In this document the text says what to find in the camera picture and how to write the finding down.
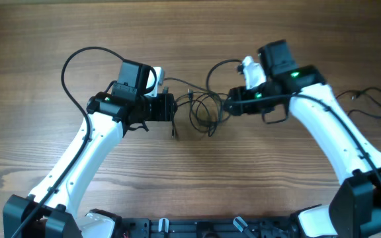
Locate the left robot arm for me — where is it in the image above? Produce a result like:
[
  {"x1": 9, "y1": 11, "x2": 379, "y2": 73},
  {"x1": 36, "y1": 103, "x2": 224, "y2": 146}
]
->
[{"x1": 3, "y1": 60, "x2": 177, "y2": 237}]

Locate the left camera black cable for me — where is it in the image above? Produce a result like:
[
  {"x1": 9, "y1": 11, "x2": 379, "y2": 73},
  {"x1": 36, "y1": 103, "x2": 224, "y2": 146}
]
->
[{"x1": 10, "y1": 46, "x2": 125, "y2": 238}]

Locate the camera black cable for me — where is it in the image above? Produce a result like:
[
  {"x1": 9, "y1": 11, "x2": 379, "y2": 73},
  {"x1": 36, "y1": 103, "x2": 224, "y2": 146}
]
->
[
  {"x1": 10, "y1": 46, "x2": 125, "y2": 238},
  {"x1": 206, "y1": 59, "x2": 381, "y2": 238}
]

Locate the right camera black cable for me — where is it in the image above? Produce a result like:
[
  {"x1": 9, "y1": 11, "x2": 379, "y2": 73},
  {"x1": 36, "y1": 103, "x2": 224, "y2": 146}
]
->
[{"x1": 206, "y1": 59, "x2": 381, "y2": 238}]

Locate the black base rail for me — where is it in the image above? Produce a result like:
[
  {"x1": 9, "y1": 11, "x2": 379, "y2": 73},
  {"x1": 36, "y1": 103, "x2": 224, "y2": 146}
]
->
[{"x1": 116, "y1": 216, "x2": 300, "y2": 238}]

